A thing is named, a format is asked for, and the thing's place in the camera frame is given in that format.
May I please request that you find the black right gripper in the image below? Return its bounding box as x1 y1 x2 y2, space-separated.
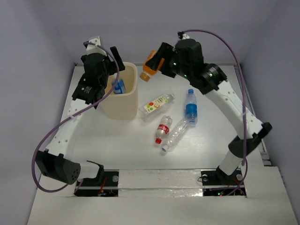
147 41 192 80

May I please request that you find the orange juice bottle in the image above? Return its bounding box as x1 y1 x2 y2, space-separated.
140 50 165 82

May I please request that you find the large blue label bottle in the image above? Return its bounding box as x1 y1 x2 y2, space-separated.
112 79 126 94

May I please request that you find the fruit label clear bottle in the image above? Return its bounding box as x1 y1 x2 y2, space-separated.
138 93 175 121

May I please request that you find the blue label water bottle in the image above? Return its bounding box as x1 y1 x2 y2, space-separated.
185 89 198 127

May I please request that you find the red label cola bottle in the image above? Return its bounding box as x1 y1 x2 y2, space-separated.
155 115 173 144

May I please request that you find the clear unlabelled plastic bottle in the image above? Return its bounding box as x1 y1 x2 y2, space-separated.
161 119 189 152

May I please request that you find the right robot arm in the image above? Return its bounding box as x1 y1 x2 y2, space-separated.
146 39 272 184

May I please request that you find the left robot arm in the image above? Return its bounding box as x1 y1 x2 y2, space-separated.
31 41 125 192

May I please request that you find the beige plastic bin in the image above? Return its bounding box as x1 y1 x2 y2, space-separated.
98 62 138 120

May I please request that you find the silver tape base strip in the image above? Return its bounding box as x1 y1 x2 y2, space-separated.
118 169 203 198

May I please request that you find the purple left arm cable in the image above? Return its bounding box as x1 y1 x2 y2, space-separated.
31 41 121 193

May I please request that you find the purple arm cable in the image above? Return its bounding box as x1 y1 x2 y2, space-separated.
31 41 121 193
181 29 248 188

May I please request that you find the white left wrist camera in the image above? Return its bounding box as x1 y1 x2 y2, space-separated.
83 36 102 54

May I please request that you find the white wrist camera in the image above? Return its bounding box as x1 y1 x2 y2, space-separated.
177 31 190 40
83 36 102 54

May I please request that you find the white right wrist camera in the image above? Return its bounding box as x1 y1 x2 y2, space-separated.
177 31 190 40

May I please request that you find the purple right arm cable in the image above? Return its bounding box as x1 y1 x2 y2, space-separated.
181 29 248 188

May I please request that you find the aluminium rail at table edge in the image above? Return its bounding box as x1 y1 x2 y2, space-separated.
234 64 272 165

